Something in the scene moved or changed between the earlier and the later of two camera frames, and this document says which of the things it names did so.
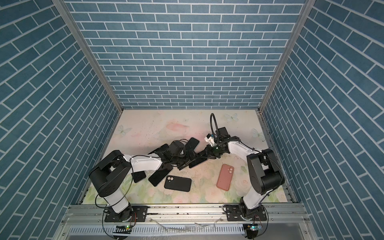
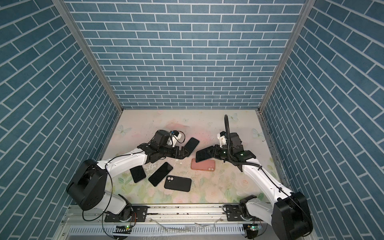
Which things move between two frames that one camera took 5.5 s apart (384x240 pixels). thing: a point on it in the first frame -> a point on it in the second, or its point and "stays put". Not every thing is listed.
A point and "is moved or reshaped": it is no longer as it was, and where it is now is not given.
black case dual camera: x=178 y=183 stays put
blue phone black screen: x=192 y=143 stays put
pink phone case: x=225 y=177 -> x=207 y=165
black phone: x=197 y=162 is moved or reshaped
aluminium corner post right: x=305 y=12 stays put
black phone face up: x=159 y=174 stays put
